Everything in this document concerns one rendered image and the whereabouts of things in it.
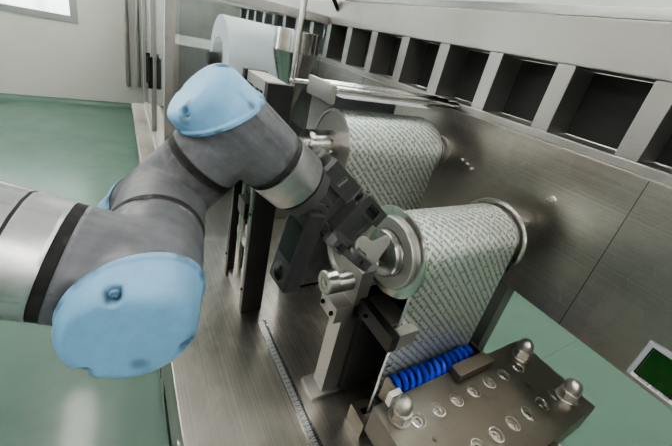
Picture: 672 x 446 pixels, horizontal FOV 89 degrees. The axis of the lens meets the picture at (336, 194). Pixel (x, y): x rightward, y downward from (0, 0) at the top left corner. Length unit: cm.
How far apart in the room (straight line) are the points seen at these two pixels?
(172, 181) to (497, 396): 64
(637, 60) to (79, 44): 573
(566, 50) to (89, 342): 77
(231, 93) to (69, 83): 570
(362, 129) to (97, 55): 539
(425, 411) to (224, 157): 51
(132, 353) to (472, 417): 57
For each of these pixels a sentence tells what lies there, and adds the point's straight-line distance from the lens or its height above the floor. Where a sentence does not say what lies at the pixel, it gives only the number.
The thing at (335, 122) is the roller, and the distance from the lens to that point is 70.
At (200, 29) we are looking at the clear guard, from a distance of 132.
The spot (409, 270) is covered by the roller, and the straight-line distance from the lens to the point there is 52.
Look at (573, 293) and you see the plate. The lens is 78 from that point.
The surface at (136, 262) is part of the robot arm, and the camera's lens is 23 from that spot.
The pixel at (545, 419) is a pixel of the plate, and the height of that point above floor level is 103.
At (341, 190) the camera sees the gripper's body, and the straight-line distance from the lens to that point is 42.
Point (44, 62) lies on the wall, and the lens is 597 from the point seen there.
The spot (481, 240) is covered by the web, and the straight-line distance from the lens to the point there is 62.
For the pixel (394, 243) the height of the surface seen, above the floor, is 128.
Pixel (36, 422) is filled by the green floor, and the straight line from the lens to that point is 194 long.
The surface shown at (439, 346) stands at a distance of 74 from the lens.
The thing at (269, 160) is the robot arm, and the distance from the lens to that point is 34.
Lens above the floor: 154
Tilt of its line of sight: 24 degrees down
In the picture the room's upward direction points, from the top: 13 degrees clockwise
